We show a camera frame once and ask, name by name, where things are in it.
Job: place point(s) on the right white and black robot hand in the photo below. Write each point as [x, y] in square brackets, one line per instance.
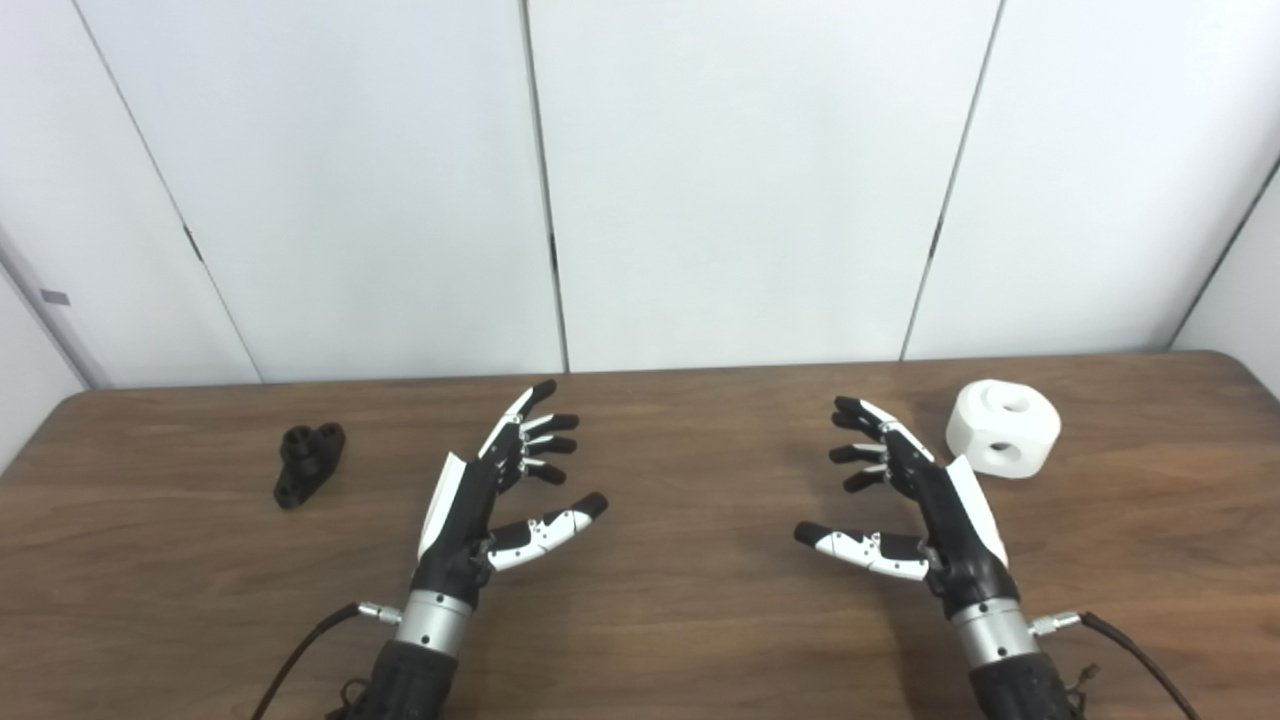
[960, 540]

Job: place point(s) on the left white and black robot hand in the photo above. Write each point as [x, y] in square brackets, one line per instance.
[455, 540]

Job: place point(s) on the round white piece with holes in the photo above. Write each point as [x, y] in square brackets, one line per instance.
[1000, 425]

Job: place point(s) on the black holder part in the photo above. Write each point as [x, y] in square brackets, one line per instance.
[305, 465]

